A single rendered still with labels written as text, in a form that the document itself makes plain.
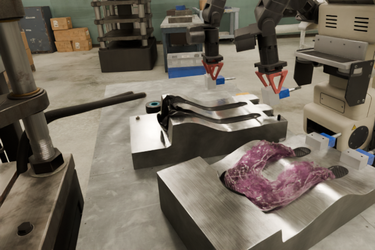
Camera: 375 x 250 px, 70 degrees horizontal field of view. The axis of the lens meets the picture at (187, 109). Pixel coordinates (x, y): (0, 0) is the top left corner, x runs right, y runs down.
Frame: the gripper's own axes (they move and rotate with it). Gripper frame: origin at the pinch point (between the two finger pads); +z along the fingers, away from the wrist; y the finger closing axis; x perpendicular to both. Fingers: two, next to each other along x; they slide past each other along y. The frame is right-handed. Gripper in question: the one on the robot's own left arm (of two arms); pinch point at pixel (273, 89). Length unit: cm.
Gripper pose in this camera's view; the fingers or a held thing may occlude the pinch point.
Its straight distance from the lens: 93.1
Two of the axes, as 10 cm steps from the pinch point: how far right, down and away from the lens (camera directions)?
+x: 9.6, -2.6, 1.4
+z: 2.1, 9.3, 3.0
